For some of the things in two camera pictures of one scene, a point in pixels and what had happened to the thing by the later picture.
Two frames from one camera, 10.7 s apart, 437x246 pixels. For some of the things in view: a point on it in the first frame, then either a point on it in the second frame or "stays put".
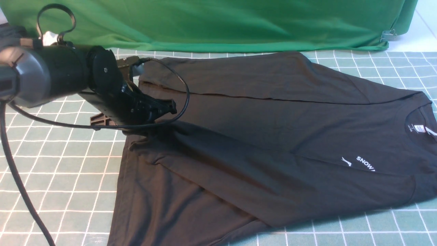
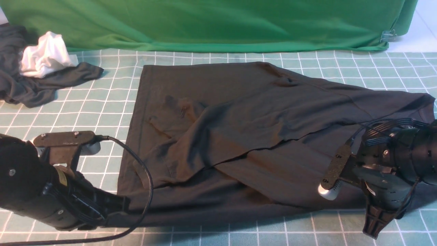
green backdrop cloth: [227, 25] stays put
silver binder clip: [388, 36] stays put
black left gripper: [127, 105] to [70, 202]
